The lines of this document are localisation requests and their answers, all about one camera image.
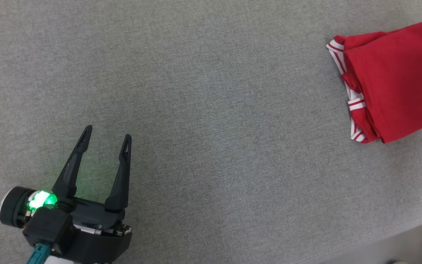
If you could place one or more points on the red basketball jersey white sleeves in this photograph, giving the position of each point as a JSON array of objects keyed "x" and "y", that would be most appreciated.
[{"x": 398, "y": 80}]

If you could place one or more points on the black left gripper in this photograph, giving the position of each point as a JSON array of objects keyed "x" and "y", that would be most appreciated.
[{"x": 101, "y": 245}]

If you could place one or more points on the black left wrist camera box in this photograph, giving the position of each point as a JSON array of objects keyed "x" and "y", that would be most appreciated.
[{"x": 48, "y": 227}]

